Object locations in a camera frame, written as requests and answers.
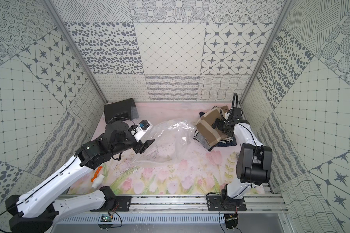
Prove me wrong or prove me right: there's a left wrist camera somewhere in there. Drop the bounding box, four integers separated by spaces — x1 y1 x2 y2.
131 119 153 142

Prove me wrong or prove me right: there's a right black circuit module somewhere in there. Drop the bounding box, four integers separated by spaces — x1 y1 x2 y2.
224 214 239 229

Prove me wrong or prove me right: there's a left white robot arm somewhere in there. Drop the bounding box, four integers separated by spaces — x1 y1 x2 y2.
5 120 154 233

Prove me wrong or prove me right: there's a clear plastic vacuum bag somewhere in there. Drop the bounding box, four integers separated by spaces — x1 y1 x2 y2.
131 119 196 168

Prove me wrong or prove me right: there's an aluminium mounting rail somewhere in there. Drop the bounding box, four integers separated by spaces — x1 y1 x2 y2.
48 193 289 215

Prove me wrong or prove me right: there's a brown plaid blanket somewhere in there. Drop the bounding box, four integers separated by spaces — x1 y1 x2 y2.
196 106 229 147

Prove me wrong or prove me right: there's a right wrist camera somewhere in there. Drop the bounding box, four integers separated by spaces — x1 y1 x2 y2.
224 110 232 121

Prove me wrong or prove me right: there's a black plastic case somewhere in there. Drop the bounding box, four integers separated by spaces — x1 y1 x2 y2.
104 98 139 124

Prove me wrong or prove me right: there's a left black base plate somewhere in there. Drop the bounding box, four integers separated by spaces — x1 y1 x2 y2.
91 196 132 212

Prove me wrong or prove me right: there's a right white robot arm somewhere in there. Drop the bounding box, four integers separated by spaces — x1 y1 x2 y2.
212 107 272 201

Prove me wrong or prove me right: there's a navy plaid blanket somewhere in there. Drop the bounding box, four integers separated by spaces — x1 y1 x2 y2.
199 112 237 147

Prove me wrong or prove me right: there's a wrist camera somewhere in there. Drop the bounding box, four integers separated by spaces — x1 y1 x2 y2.
131 119 153 142
224 110 232 121

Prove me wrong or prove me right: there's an orange white spray bottle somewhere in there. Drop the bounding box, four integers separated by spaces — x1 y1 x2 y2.
91 166 105 189

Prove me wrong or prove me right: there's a grey white checked blanket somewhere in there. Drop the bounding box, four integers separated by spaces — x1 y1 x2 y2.
193 130 218 151

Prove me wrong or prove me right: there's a left green circuit board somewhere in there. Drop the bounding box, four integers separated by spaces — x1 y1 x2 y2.
100 215 112 222

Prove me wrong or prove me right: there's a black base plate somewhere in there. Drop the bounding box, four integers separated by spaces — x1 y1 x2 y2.
91 196 132 212
206 195 247 212

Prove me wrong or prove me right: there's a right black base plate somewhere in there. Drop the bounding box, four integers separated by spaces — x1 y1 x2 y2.
206 195 247 212

